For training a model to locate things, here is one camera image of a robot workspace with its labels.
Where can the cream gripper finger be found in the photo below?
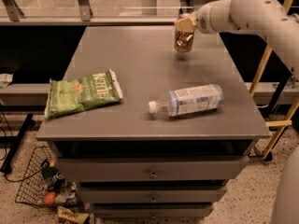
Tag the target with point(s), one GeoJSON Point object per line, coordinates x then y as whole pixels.
{"type": "Point", "coordinates": [185, 23]}

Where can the orange patterned drink can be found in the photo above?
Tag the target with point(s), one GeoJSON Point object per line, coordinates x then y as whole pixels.
{"type": "Point", "coordinates": [183, 41]}

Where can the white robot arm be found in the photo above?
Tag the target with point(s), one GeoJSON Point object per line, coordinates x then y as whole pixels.
{"type": "Point", "coordinates": [266, 19]}

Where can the clear plastic bottle blue label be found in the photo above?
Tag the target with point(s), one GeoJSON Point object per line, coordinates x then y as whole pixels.
{"type": "Point", "coordinates": [189, 100]}

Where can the blue can in basket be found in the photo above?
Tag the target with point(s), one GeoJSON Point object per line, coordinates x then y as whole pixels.
{"type": "Point", "coordinates": [55, 181]}

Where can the grey drawer cabinet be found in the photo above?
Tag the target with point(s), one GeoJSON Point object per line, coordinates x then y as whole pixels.
{"type": "Point", "coordinates": [147, 66]}

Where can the green kettle chips bag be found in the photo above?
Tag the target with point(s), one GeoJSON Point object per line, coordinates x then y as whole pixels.
{"type": "Point", "coordinates": [82, 94]}

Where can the top grey drawer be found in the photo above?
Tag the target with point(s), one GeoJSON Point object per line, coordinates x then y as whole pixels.
{"type": "Point", "coordinates": [152, 169]}

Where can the grey drawer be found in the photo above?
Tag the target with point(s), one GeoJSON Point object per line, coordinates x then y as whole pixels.
{"type": "Point", "coordinates": [152, 169]}
{"type": "Point", "coordinates": [191, 194]}
{"type": "Point", "coordinates": [151, 211]}

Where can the metal railing with glass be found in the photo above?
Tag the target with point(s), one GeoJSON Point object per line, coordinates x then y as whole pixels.
{"type": "Point", "coordinates": [94, 11]}

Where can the white crumpled paper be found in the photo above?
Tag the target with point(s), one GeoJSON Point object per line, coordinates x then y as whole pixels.
{"type": "Point", "coordinates": [5, 80]}

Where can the middle grey drawer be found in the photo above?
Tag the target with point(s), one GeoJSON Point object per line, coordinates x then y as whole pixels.
{"type": "Point", "coordinates": [191, 194]}

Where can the bottom grey drawer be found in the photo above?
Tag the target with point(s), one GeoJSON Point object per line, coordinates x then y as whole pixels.
{"type": "Point", "coordinates": [151, 211]}

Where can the orange fruit in basket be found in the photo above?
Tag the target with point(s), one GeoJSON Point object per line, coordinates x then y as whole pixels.
{"type": "Point", "coordinates": [50, 198]}

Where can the yellow snack bag on floor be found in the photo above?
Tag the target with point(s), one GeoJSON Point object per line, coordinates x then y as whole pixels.
{"type": "Point", "coordinates": [67, 216]}

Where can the black stand leg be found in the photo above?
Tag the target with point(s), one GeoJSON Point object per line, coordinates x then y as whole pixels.
{"type": "Point", "coordinates": [13, 143]}

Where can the black wire basket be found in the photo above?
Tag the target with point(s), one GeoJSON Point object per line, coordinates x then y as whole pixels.
{"type": "Point", "coordinates": [40, 170]}

